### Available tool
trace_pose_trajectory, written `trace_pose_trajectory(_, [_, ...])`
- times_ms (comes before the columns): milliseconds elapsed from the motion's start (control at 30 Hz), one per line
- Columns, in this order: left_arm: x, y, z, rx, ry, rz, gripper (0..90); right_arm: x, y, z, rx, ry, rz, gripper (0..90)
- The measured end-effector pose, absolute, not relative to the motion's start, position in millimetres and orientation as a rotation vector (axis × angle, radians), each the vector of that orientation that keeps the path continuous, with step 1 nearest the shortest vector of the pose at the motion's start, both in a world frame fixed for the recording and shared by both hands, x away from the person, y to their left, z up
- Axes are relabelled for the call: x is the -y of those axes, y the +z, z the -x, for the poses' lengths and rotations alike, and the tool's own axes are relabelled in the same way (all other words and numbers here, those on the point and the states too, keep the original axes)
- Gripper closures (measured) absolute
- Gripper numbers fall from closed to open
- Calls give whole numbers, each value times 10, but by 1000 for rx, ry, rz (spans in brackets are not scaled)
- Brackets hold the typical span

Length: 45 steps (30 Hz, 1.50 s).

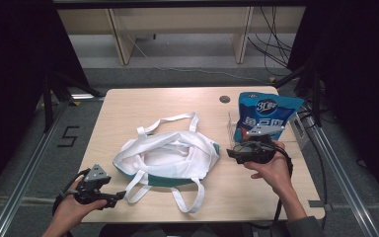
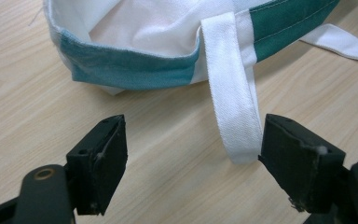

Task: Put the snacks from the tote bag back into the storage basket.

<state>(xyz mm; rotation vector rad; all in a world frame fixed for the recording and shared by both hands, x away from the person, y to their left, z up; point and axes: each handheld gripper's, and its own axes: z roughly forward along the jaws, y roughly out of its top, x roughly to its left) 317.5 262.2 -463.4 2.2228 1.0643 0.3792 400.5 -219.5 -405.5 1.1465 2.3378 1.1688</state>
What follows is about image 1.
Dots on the light wooden background desk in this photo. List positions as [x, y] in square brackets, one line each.
[177, 19]

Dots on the white tote bag coloured shapes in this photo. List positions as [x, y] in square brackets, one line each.
[164, 158]

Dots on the small grey floor bracket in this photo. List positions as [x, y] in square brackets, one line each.
[319, 204]

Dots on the black tripod stand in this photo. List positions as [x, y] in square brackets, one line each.
[316, 95]
[48, 105]

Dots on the person's left hand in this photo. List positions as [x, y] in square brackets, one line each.
[69, 210]

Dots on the black curtain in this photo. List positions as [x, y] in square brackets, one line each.
[358, 82]
[13, 82]

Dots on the person's right hand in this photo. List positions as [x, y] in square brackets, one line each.
[278, 174]

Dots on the person's dark lap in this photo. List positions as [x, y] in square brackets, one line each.
[177, 231]

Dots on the aluminium floor rail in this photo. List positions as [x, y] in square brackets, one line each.
[26, 181]
[342, 177]

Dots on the clear plastic box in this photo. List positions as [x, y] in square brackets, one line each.
[232, 126]

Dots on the grey metal bracket with slot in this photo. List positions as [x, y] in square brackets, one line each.
[300, 131]

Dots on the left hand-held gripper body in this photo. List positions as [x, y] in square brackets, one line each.
[92, 189]

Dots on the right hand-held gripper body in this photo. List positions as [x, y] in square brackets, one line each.
[258, 151]

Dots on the blue snack packet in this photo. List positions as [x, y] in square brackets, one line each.
[266, 110]

